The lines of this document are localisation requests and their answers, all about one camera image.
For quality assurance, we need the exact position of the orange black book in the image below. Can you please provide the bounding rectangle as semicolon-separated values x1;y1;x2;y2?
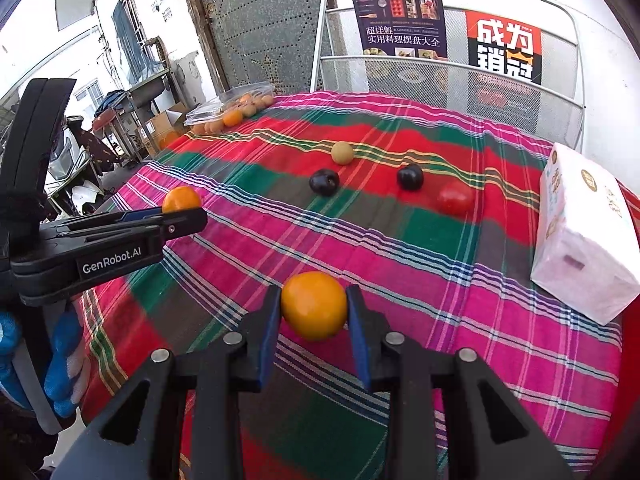
465;10;543;133

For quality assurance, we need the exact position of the red tomato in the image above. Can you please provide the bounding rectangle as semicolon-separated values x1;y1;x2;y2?
437;181;475;217

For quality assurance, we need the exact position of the studded metal door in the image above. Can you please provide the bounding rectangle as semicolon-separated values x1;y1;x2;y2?
177;0;331;96

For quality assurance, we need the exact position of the dark purple plum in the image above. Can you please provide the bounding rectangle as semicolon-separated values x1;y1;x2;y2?
396;163;425;192
308;169;341;197

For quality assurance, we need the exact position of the clear plastic clamshell container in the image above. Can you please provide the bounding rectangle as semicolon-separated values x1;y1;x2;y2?
184;81;276;136

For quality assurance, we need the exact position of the white pink tissue pack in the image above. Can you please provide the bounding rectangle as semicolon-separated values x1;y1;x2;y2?
530;142;640;326

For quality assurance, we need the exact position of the plaid tablecloth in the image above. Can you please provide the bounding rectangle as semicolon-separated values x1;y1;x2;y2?
77;90;640;480

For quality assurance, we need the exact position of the white metal mesh chair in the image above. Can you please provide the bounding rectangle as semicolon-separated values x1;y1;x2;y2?
310;0;586;156

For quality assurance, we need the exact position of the grey metal workbench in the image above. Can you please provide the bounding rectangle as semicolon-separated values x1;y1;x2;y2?
125;67;176;128

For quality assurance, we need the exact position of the pile of small brown kiwis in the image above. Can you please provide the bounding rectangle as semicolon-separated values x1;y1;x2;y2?
192;94;275;136

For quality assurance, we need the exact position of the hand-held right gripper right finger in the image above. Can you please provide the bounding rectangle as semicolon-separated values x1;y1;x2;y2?
345;284;576;480

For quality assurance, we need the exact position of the brown cardboard carton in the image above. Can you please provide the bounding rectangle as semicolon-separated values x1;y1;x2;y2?
137;102;192;158

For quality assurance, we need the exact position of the dark cookbook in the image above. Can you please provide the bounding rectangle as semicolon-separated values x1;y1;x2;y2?
352;0;451;93

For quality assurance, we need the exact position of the person's left hand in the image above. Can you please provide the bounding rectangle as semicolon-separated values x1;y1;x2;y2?
0;305;93;421

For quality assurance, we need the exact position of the window with blue curtain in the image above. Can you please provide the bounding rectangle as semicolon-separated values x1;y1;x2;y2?
112;0;151;81

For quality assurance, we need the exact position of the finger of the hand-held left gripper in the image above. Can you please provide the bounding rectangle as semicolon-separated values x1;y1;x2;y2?
60;210;168;228
55;207;209;262

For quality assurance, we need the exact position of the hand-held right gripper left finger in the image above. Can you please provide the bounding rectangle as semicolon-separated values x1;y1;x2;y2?
50;285;283;480

